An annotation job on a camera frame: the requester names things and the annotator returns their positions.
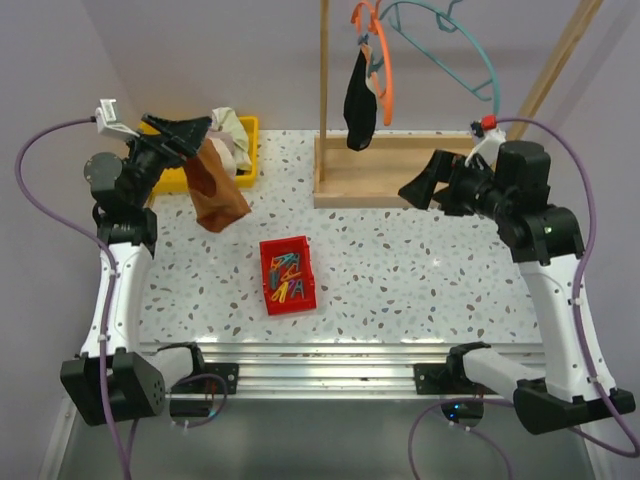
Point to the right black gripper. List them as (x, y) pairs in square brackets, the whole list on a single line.
[(447, 167)]

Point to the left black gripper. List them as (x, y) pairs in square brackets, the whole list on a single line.
[(187, 136)]

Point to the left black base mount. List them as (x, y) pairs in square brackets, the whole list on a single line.
[(210, 378)]

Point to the yellow clothespin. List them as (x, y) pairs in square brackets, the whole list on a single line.
[(280, 294)]

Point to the left wooden rack post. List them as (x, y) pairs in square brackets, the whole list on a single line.
[(324, 77)]

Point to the black underwear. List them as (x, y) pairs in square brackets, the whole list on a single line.
[(360, 104)]

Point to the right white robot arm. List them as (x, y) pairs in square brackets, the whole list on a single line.
[(546, 244)]

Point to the wooden rack post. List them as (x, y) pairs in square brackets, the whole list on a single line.
[(324, 77), (569, 39)]

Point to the brown orange underwear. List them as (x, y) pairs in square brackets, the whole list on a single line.
[(217, 200)]

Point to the aluminium rail frame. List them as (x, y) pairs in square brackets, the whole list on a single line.
[(316, 371)]

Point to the grey clothespin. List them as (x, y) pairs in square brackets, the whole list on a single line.
[(295, 260), (298, 290)]

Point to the wooden rack base tray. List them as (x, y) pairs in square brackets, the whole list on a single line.
[(371, 178)]

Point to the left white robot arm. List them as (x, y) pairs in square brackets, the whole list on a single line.
[(110, 380)]

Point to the teal plastic hanger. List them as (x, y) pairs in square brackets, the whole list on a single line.
[(488, 91)]

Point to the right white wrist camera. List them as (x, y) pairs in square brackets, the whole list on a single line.
[(487, 137)]

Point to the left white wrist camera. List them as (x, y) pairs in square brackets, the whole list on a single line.
[(109, 123)]

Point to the orange plastic hanger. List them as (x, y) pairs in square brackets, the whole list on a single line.
[(373, 44)]

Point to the orange clothespin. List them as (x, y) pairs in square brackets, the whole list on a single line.
[(290, 274)]

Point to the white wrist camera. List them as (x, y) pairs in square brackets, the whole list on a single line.
[(487, 137), (109, 123)]

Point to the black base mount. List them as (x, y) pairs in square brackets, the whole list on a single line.
[(210, 378), (435, 379)]

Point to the right wooden rack post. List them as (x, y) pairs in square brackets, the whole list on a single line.
[(569, 39)]

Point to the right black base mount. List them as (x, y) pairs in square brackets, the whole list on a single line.
[(435, 379)]

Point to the pale green cloth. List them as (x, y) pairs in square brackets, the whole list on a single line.
[(226, 120)]

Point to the dark teal clothespin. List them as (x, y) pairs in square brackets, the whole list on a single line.
[(274, 278)]

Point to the yellow plastic tray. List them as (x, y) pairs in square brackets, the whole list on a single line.
[(174, 180)]

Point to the red plastic bin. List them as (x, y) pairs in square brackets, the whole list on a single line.
[(295, 245)]

